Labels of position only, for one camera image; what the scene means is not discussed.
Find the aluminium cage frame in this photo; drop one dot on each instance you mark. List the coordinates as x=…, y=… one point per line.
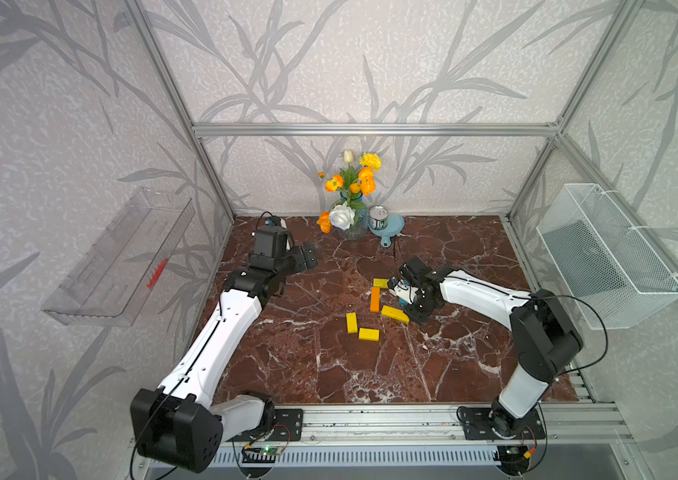
x=555, y=133

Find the light blue ceramic dish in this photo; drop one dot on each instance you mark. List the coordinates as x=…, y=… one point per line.
x=386, y=229

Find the white wire mesh basket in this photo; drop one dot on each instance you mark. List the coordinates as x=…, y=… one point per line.
x=604, y=259

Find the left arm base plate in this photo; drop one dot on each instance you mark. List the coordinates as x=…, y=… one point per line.
x=286, y=426

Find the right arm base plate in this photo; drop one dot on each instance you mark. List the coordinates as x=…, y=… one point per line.
x=494, y=423

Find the orange wooden block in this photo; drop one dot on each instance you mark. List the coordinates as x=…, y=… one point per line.
x=375, y=300

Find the aluminium front rail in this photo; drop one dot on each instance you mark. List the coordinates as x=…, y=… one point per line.
x=436, y=424

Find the short yellow wooden block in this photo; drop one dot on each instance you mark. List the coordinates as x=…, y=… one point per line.
x=367, y=334

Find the blue glass vase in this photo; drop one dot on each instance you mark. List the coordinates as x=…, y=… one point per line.
x=349, y=214

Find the right controller circuit board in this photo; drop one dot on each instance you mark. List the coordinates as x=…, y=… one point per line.
x=514, y=460

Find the artificial flower bouquet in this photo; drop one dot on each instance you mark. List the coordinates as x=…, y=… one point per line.
x=354, y=177

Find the silver metal can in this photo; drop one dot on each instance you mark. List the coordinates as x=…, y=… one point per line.
x=378, y=217

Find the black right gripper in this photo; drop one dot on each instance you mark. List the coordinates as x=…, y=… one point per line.
x=415, y=316

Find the small yellow wooden block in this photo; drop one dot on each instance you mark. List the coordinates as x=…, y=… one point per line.
x=351, y=323

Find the long yellow wooden block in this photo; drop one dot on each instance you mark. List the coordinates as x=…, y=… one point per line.
x=395, y=314

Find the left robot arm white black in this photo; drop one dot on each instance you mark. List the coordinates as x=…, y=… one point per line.
x=179, y=423

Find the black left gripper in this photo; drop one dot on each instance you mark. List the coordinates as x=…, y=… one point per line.
x=300, y=263

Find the red clip in shelf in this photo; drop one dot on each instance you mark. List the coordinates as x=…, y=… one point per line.
x=155, y=276

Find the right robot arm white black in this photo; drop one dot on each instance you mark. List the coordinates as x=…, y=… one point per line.
x=544, y=336

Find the controller circuit board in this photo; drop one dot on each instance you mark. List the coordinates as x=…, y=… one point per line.
x=514, y=460
x=267, y=454

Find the large yellow-green wooden block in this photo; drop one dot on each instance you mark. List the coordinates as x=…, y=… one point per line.
x=381, y=283

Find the clear plastic wall shelf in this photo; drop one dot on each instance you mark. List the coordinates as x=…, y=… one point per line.
x=108, y=287

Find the left controller circuit board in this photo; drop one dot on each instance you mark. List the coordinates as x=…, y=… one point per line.
x=267, y=454

